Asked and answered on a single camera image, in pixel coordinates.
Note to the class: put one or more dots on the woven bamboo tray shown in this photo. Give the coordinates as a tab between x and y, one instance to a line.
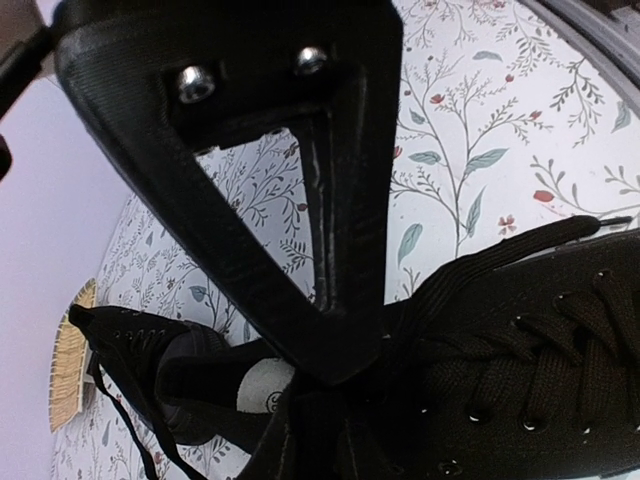
69	383

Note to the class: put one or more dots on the black rear canvas sneaker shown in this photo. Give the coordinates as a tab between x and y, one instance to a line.
181	377

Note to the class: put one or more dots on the floral tablecloth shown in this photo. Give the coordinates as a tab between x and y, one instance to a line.
503	126

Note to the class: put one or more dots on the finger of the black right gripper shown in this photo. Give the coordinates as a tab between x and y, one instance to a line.
158	82

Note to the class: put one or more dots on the aluminium front rail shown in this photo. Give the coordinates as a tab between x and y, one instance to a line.
605	32

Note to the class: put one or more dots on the black front canvas sneaker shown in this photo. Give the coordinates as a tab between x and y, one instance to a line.
520	361

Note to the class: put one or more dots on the black canvas sneaker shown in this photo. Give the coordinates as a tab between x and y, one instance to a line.
181	377
520	361

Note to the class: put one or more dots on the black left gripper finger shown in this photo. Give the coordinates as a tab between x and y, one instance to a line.
300	441

